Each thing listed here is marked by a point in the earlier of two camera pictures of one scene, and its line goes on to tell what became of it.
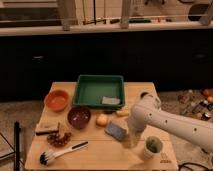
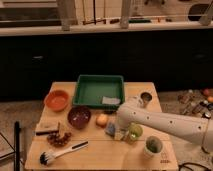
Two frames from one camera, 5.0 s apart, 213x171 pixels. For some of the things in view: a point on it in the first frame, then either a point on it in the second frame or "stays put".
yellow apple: x=102 y=120 stays put
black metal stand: x=16 y=148 stays put
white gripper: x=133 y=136 to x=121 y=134
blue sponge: x=116 y=131 stays put
